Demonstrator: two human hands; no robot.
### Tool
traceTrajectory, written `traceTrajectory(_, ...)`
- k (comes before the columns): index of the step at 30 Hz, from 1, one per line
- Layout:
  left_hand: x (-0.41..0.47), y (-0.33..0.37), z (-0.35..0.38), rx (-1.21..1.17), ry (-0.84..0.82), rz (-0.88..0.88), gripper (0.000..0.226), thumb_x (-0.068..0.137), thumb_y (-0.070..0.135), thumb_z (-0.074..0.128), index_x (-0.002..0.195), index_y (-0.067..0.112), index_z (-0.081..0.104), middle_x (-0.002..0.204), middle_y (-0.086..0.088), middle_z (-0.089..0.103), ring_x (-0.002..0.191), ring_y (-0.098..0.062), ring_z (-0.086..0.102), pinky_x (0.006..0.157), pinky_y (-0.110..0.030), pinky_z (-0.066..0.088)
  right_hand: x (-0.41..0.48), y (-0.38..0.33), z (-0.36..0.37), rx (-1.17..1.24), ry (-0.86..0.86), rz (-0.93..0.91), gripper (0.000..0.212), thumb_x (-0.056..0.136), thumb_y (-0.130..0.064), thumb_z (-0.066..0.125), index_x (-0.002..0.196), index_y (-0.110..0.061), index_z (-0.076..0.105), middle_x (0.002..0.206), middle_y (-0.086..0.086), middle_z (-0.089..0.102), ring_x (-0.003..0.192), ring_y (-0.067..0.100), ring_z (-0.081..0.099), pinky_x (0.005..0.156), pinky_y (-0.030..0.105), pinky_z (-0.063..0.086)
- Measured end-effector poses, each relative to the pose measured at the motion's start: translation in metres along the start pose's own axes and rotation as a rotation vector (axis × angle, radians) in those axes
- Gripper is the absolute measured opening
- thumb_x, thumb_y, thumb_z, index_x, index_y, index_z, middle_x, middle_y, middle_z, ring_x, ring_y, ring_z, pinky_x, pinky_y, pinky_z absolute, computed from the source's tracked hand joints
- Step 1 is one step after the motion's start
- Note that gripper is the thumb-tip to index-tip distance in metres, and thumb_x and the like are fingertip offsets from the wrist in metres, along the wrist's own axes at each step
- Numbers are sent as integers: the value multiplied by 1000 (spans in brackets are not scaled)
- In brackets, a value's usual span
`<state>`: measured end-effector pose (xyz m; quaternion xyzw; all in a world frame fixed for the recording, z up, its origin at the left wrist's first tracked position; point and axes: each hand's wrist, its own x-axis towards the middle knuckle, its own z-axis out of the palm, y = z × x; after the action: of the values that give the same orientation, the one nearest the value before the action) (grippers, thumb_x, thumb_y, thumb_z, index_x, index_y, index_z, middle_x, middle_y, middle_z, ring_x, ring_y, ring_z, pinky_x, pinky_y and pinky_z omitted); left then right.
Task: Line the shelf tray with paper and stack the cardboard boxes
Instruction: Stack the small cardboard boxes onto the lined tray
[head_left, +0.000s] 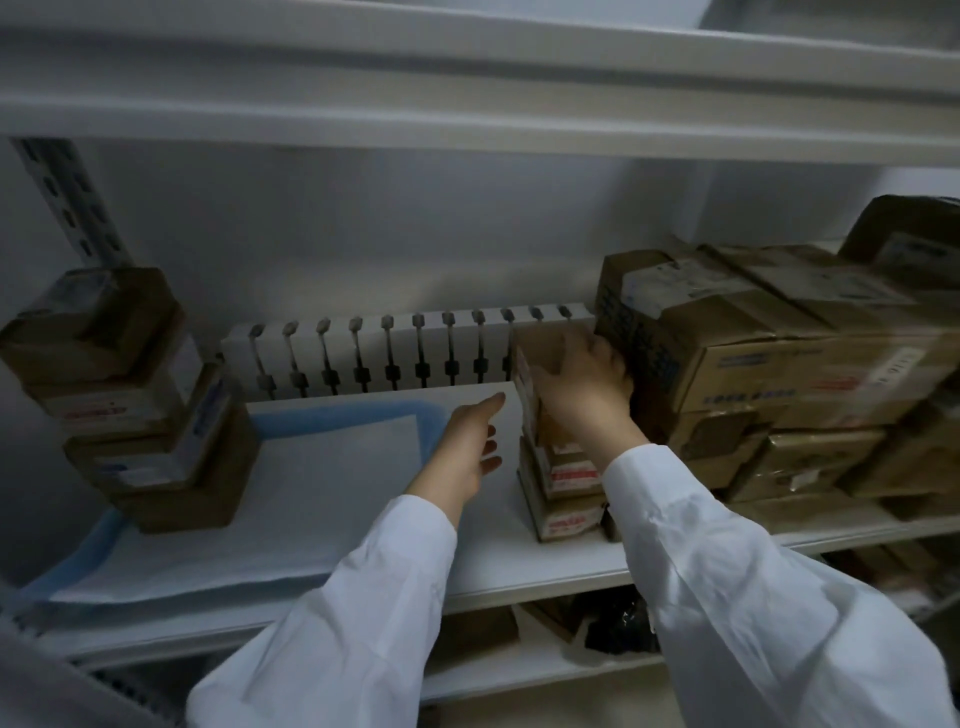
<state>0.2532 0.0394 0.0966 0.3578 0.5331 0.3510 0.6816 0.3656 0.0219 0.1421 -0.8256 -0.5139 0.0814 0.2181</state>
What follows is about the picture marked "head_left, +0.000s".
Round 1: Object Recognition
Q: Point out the person's right hand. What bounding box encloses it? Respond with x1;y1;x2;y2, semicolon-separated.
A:
528;330;651;471

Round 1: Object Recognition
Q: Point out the person's left hand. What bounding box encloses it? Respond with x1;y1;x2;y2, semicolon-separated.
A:
405;391;506;527

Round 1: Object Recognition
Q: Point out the small plain brown cardboard box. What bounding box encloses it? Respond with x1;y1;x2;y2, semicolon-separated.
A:
510;322;599;445

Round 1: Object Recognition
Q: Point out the person's left forearm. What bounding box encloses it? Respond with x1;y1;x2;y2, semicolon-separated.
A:
185;491;459;728

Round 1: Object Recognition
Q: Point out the person's right forearm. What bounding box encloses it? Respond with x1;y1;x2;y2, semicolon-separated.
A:
598;438;960;728

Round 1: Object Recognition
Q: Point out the small red-label cardboard box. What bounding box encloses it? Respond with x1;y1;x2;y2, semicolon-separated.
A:
517;435;606;502
517;480;610;544

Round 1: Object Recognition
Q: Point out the white middle shelf board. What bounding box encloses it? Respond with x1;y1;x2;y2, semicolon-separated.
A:
0;381;960;670

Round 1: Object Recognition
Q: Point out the white shelf board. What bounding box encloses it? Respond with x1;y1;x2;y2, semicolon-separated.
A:
0;0;960;168
418;585;960;706
0;381;960;670

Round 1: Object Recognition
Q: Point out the white radiator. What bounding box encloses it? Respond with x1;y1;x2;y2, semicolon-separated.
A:
220;301;598;403

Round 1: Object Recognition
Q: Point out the black plastic bag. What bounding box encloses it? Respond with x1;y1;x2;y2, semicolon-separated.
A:
583;591;663;658

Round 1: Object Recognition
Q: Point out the pile of large brown cartons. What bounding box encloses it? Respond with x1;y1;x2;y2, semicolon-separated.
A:
594;194;960;528

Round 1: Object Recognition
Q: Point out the blue-edged white absorbent pad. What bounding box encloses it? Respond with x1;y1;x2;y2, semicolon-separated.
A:
13;397;453;610

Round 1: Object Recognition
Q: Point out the white lower shelf board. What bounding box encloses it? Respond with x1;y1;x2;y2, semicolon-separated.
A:
418;585;960;706

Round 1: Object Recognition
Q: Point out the white upper shelf board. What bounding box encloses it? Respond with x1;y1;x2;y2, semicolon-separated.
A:
0;0;960;168

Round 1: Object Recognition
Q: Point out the blue-label cardboard box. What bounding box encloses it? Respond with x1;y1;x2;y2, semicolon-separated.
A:
63;373;235;490

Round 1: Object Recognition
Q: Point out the white-label cardboard box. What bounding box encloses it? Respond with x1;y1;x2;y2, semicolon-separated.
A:
28;351;205;438

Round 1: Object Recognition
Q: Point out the brown taped cardboard box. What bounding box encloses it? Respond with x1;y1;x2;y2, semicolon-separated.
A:
0;267;186;389

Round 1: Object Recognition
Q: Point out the perforated metal shelf post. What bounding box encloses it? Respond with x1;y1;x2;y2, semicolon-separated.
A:
10;137;134;271

